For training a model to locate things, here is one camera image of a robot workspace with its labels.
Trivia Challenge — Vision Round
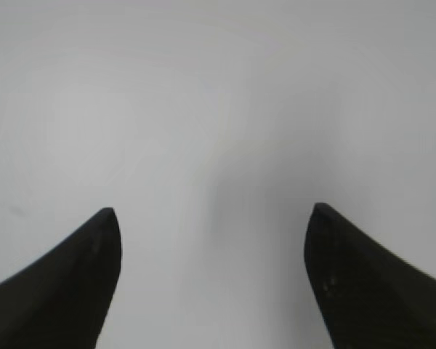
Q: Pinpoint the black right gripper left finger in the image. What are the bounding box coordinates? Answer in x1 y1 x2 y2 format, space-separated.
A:
0 207 122 348

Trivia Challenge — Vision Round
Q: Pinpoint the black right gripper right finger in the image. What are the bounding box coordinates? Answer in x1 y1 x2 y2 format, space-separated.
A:
304 203 436 348

